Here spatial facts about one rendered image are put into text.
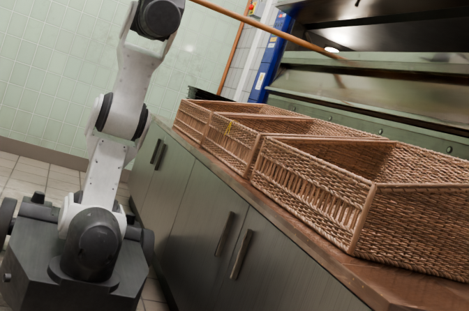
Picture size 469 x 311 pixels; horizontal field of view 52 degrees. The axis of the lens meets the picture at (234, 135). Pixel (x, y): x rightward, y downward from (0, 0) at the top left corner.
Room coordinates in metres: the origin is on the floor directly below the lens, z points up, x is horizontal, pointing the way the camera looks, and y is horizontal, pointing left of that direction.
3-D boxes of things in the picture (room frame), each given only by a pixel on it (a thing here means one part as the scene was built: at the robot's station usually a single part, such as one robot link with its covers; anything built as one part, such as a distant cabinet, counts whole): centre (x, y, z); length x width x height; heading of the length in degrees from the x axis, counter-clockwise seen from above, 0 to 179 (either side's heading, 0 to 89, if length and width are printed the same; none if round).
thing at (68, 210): (1.57, 0.36, 0.28); 0.21 x 0.20 x 0.13; 21
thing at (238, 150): (1.84, -0.20, 0.72); 0.56 x 0.49 x 0.28; 20
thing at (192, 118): (2.39, 0.01, 0.72); 0.56 x 0.49 x 0.28; 22
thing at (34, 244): (1.60, 0.37, 0.19); 0.64 x 0.52 x 0.33; 21
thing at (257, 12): (3.34, 0.13, 1.46); 0.10 x 0.07 x 0.10; 21
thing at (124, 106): (1.68, 0.40, 0.78); 0.18 x 0.15 x 0.47; 111
